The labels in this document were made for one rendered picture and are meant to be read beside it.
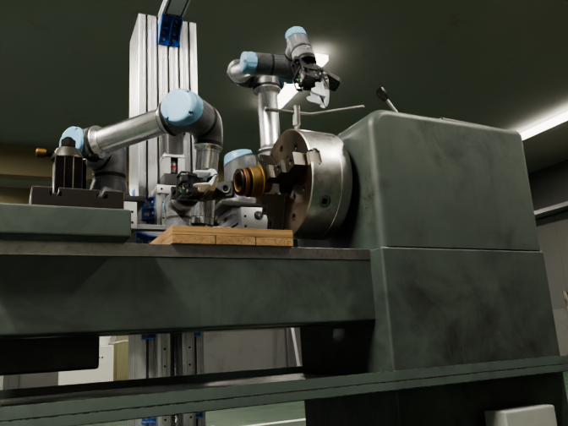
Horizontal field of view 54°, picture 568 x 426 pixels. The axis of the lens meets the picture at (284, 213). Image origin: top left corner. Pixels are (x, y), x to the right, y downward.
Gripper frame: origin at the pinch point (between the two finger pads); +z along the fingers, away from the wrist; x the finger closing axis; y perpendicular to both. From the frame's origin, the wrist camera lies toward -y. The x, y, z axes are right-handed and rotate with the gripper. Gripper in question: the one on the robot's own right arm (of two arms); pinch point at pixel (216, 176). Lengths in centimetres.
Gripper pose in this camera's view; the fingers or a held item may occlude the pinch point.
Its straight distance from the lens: 149.0
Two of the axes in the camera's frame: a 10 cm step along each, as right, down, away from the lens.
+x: -0.6, -9.7, 2.3
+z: 4.4, -2.3, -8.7
